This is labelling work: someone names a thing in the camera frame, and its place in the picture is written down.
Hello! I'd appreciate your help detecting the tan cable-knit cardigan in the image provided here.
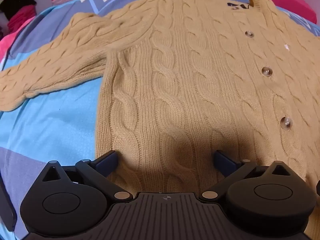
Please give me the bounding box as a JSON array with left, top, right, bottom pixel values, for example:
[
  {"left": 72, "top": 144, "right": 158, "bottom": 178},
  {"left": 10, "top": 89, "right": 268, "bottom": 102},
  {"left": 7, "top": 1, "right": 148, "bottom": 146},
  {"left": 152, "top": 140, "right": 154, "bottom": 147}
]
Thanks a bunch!
[{"left": 0, "top": 0, "right": 320, "bottom": 240}]

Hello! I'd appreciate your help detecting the blue grey patterned bed sheet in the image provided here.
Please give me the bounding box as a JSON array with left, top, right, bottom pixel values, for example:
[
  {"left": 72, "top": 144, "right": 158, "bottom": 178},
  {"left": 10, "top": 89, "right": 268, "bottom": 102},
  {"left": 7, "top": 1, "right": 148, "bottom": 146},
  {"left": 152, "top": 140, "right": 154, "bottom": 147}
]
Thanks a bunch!
[{"left": 0, "top": 0, "right": 320, "bottom": 240}]

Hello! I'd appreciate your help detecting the black flat device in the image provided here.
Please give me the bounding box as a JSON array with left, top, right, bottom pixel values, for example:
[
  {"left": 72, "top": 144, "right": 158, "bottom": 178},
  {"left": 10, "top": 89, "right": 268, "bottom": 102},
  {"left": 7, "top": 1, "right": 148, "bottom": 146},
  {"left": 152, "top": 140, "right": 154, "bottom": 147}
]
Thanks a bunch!
[{"left": 0, "top": 177, "right": 17, "bottom": 232}]

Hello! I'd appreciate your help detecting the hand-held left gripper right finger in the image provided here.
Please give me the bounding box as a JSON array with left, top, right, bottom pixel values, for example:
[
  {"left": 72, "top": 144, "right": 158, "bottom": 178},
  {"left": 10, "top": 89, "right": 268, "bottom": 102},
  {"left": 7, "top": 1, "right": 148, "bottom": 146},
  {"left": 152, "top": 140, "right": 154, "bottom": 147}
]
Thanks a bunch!
[{"left": 199, "top": 150, "right": 292, "bottom": 202}]

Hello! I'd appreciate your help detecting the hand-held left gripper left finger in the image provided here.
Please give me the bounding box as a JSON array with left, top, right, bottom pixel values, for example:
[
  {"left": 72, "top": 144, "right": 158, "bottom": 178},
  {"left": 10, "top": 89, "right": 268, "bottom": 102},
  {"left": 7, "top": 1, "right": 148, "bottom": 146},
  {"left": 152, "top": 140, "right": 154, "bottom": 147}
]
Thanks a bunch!
[{"left": 41, "top": 150, "right": 133, "bottom": 202}]

